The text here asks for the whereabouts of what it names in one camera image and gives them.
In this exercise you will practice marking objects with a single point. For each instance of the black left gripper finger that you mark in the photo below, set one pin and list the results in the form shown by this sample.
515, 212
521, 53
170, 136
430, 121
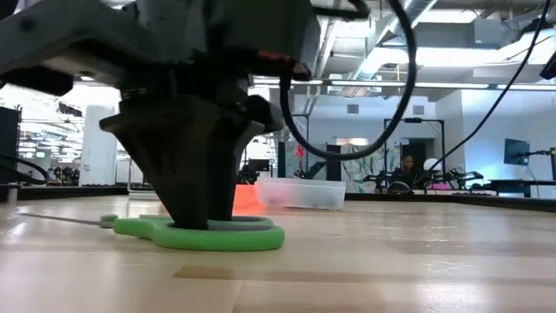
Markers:
228, 174
174, 165

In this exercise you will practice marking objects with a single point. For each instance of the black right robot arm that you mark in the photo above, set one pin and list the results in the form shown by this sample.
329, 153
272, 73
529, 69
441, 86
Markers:
551, 67

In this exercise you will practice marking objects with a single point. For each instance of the orange plastic box lid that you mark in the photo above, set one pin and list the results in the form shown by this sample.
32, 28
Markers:
245, 195

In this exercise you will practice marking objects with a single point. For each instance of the clear plastic supply box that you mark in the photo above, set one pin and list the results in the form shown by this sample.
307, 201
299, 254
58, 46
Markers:
299, 193

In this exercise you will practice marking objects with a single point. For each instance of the pink hanging object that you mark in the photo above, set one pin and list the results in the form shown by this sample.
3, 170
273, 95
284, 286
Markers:
299, 152

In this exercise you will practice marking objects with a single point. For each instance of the white pillar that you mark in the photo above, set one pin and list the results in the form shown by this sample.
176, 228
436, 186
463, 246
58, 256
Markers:
99, 143

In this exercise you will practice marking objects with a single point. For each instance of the person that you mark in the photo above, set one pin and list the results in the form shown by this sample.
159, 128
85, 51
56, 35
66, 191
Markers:
407, 167

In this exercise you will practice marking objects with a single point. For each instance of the white globe lamp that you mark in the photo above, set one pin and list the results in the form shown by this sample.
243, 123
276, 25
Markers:
432, 164

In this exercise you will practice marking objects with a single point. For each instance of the black computer monitor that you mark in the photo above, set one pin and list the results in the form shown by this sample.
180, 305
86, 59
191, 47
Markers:
517, 152

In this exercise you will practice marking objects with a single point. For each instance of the black background desk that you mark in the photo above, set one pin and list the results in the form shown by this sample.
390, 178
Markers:
521, 184

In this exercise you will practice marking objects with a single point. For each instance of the black tall frame stand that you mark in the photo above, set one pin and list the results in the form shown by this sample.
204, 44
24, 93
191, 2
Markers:
412, 120

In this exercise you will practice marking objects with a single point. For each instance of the black aluminium table frame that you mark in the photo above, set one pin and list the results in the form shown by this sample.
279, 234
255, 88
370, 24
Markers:
478, 201

